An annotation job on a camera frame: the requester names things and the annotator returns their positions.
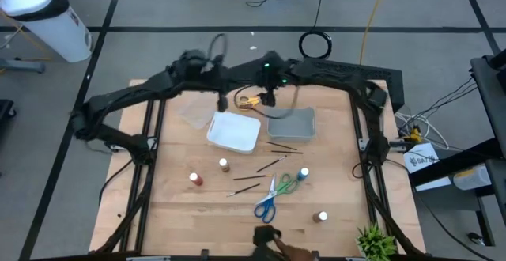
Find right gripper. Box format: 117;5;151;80
255;77;284;108

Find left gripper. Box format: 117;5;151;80
197;57;230;112

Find yellow-handled scissors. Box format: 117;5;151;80
236;95;262;111

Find clear plastic bin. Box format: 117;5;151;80
176;91;219;131

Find white plastic bin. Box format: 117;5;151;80
206;110;262;155

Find grey plastic bin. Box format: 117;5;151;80
266;106;317;144

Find blue-handled scissors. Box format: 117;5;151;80
253;175;278;225

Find green-handled scissors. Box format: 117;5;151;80
255;172;300;207

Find person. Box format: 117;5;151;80
251;224;320;261

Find white label sign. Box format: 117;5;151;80
402;142;441;174

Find small green potted plant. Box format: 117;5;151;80
354;224;398;261

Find white trash can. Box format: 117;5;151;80
0;0;93;64

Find black floor object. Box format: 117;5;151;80
0;99;17;130

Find white container yellow label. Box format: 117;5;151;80
451;163;493;191

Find black equipment cart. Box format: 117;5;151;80
408;47;506;248

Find right gripper camera cable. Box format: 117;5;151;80
232;85;301;120

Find gripper camera cable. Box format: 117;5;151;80
206;32;229;66
232;85;301;120

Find left gripper camera cable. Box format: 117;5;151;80
206;32;229;66

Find black coiled cable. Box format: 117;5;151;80
297;0;333;61

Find black aluminium table frame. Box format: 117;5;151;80
118;77;426;261

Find yellow hanging cable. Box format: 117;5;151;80
357;0;391;66

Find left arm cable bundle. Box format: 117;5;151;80
96;160;156;254

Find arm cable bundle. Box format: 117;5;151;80
351;161;427;259
96;160;156;254

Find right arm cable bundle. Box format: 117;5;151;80
351;161;427;259

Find white cable bundle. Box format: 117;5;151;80
395;112;450;151

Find black cable bunch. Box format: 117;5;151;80
397;76;478;134

